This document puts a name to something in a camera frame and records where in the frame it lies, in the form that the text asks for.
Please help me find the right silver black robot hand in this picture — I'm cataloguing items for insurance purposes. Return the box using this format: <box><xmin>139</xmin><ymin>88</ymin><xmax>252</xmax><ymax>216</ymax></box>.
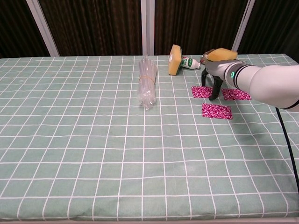
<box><xmin>201</xmin><ymin>60</ymin><xmax>235</xmax><ymax>101</ymax></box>

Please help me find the pink patterned packet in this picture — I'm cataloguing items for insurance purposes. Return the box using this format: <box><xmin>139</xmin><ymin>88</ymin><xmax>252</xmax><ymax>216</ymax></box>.
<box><xmin>221</xmin><ymin>88</ymin><xmax>253</xmax><ymax>101</ymax></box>
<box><xmin>201</xmin><ymin>103</ymin><xmax>234</xmax><ymax>120</ymax></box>
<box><xmin>191</xmin><ymin>85</ymin><xmax>217</xmax><ymax>99</ymax></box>

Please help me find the plain yellow sponge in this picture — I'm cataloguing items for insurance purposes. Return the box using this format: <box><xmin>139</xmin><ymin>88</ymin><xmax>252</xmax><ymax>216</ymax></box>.
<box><xmin>207</xmin><ymin>48</ymin><xmax>239</xmax><ymax>62</ymax></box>

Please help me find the white bottle with green label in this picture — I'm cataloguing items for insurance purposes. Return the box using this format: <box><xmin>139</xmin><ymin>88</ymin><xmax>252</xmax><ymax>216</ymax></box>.
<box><xmin>180</xmin><ymin>56</ymin><xmax>202</xmax><ymax>70</ymax></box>

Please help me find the yellow sponge with green pad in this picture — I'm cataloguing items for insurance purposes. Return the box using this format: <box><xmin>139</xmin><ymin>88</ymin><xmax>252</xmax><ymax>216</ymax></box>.
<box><xmin>168</xmin><ymin>44</ymin><xmax>184</xmax><ymax>76</ymax></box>

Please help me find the dark brown curtain panel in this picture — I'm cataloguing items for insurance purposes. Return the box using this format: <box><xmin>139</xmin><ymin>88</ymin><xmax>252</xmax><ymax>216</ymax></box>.
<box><xmin>0</xmin><ymin>0</ymin><xmax>51</xmax><ymax>59</ymax></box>
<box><xmin>154</xmin><ymin>0</ymin><xmax>249</xmax><ymax>56</ymax></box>
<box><xmin>238</xmin><ymin>0</ymin><xmax>299</xmax><ymax>62</ymax></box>
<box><xmin>38</xmin><ymin>0</ymin><xmax>142</xmax><ymax>57</ymax></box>

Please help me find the yellow rubber band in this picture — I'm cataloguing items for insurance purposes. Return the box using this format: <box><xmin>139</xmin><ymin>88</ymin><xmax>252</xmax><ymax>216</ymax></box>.
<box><xmin>139</xmin><ymin>74</ymin><xmax>157</xmax><ymax>82</ymax></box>

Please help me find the mint green grid tablecloth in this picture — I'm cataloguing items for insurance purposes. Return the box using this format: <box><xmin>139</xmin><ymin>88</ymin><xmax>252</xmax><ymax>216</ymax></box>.
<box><xmin>0</xmin><ymin>54</ymin><xmax>299</xmax><ymax>222</ymax></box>

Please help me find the white frame post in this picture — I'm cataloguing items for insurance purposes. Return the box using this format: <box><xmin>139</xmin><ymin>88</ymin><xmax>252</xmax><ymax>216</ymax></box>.
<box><xmin>140</xmin><ymin>0</ymin><xmax>156</xmax><ymax>56</ymax></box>
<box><xmin>231</xmin><ymin>0</ymin><xmax>256</xmax><ymax>52</ymax></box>
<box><xmin>25</xmin><ymin>0</ymin><xmax>60</xmax><ymax>57</ymax></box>

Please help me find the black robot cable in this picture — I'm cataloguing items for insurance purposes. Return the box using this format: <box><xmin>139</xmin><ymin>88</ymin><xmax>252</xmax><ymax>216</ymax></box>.
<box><xmin>275</xmin><ymin>106</ymin><xmax>299</xmax><ymax>199</ymax></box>

